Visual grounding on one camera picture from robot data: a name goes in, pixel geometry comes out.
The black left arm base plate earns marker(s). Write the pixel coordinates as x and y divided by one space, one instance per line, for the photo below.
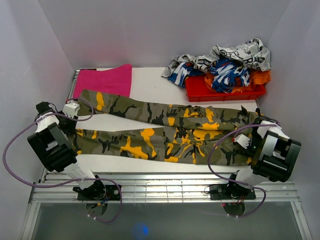
112 194

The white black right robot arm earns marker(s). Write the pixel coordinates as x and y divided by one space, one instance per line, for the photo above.
273 156

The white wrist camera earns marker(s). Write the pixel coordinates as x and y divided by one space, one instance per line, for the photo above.
242 140
71 109

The aluminium table frame rail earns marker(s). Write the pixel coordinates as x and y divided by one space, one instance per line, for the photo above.
154 182

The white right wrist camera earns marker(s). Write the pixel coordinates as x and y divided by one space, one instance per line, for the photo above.
242 140

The newspaper print trousers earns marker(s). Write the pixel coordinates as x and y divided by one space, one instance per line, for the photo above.
252 54

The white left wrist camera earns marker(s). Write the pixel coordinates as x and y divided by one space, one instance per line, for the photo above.
71 109

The blue white patterned trousers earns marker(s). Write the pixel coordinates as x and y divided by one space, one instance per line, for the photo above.
224 75

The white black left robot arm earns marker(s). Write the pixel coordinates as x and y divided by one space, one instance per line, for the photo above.
52 144

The camouflage yellow green trousers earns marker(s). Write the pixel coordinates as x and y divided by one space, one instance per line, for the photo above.
181 134

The red plastic tray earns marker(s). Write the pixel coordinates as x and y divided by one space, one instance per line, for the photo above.
197 91

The orange trousers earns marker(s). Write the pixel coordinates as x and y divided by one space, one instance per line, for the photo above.
256 78

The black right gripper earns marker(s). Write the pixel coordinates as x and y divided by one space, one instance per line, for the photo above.
248 152

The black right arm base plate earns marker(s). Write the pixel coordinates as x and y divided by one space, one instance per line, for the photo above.
220 193

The folded pink trousers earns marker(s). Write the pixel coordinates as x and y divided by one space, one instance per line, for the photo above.
115 81

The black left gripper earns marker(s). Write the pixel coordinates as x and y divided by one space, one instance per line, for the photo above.
71 129

